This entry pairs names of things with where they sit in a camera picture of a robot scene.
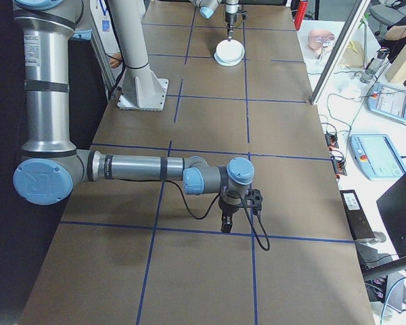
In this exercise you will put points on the person in white coat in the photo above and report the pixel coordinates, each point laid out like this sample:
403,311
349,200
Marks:
115,61

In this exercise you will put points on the grey office chair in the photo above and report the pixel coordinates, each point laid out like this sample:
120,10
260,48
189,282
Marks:
380,11

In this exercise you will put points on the black frame cover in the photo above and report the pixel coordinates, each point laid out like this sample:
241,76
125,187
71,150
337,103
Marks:
88,84

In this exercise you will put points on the clear drinking glass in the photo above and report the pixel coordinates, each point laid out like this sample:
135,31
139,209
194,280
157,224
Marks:
366,77

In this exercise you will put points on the red cylinder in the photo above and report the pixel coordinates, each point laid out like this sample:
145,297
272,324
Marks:
303,10

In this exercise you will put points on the white desk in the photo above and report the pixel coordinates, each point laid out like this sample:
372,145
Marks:
325,84

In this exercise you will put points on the black power strip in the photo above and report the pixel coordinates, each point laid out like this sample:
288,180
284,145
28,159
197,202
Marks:
339,166
332,140

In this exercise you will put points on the white crumpled tissue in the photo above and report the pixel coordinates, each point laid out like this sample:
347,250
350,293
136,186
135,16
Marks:
351,90

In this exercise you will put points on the wooden board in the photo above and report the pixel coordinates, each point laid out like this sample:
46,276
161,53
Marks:
404,57

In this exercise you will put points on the white plate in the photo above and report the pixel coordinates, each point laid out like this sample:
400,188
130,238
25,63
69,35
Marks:
230,50

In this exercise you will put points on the metal frame bar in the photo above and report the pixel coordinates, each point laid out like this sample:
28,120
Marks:
103,64

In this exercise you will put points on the aluminium frame post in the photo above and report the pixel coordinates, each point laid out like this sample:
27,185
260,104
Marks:
336,54

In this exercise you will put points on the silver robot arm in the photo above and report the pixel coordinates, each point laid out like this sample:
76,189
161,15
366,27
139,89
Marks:
47,84
208,3

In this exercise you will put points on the white pedestal column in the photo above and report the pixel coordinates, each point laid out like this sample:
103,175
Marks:
132,40

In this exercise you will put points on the black box with label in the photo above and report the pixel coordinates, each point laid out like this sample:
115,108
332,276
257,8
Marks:
358,220

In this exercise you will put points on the light blue teach pendant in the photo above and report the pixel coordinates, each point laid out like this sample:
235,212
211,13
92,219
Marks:
390,101
375,155

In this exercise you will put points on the clear shaker bottle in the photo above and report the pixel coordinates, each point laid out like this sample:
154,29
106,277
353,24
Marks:
379,62

